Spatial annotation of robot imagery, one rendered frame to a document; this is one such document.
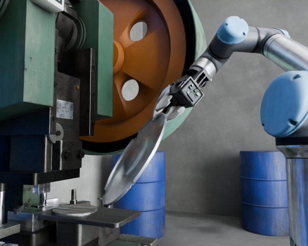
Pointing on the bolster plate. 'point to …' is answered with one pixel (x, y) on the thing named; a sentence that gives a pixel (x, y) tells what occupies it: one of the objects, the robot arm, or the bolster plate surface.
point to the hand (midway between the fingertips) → (155, 119)
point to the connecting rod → (64, 26)
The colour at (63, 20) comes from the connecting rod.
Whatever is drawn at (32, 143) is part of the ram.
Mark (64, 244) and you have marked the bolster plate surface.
